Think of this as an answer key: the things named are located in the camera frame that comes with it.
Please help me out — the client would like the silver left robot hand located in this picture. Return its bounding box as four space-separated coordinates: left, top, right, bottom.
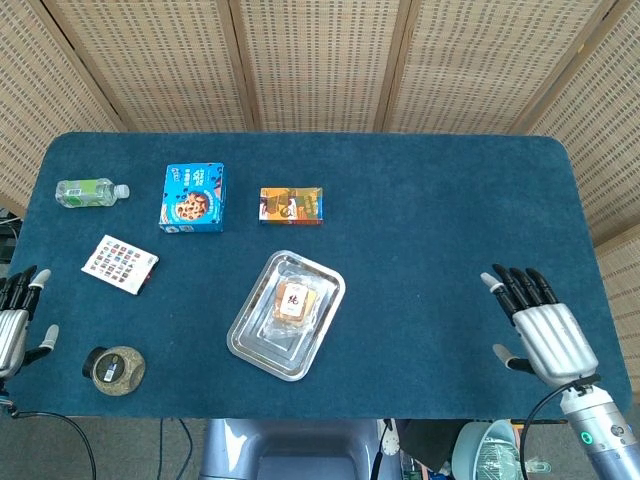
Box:
0 265 60 380

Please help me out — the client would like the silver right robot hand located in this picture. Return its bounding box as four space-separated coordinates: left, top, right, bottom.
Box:
480 263 600 387

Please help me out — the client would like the bread with white label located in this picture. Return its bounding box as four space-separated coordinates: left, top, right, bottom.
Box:
263 272 321 341

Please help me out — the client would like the rectangular stainless steel tray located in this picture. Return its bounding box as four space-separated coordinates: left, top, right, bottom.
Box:
226 249 347 383

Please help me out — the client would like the round tin with black lid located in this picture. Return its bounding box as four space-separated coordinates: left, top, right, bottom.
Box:
81 345 147 397

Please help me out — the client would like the white box with picture grid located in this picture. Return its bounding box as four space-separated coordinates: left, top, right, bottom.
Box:
80 234 160 296

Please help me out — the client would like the pale green bowl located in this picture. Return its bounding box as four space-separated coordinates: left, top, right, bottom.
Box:
452 419 524 480

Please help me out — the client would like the clear bottle with green label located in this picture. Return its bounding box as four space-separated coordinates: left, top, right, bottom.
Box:
54 178 131 209

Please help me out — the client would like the teal table cloth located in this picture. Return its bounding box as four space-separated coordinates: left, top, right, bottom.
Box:
7 131 632 420

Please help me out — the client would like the blue cookie box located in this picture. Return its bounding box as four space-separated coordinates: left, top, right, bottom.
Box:
158 162 226 235

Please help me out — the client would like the grey robot torso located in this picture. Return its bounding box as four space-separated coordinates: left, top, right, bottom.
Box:
199 418 389 480

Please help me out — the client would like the orange snack box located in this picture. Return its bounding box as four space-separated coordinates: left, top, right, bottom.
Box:
258 186 325 226

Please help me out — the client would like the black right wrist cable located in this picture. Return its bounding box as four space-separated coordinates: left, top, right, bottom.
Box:
519 374 601 480

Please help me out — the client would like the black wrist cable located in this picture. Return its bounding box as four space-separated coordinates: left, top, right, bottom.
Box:
0 394 97 480
519 374 601 480

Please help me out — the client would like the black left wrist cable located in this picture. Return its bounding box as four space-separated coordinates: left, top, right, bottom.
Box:
0 394 97 480

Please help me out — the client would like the black floor cable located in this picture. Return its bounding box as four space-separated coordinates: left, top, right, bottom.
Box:
156 418 194 480

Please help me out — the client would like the woven folding screen wooden frame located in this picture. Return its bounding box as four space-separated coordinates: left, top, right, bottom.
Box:
0 0 640 396

